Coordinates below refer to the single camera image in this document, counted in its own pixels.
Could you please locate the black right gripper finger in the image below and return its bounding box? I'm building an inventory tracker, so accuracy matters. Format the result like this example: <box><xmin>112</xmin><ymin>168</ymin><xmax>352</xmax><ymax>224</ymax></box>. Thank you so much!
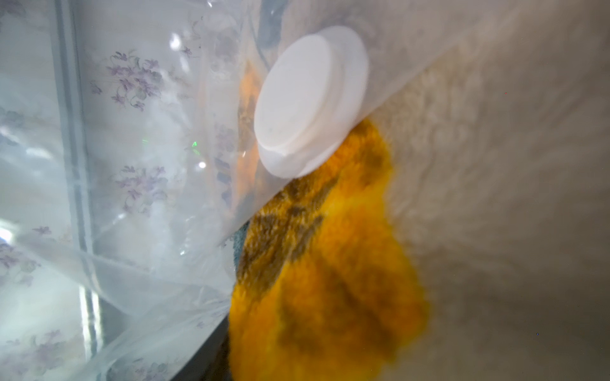
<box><xmin>172</xmin><ymin>316</ymin><xmax>229</xmax><ymax>381</ymax></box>

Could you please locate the clear plastic vacuum bag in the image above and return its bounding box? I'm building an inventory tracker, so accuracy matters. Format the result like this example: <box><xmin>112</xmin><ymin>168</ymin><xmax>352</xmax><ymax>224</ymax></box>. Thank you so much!
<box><xmin>1</xmin><ymin>1</ymin><xmax>516</xmax><ymax>380</ymax></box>

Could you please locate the beige floral fleece blanket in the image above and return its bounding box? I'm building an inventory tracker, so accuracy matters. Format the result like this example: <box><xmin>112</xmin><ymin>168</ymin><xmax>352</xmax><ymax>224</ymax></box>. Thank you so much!
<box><xmin>204</xmin><ymin>1</ymin><xmax>609</xmax><ymax>380</ymax></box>

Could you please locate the white round bag valve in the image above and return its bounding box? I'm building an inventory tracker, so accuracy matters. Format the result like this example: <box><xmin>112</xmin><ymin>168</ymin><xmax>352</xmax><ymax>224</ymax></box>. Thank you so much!
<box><xmin>254</xmin><ymin>26</ymin><xmax>369</xmax><ymax>179</ymax></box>

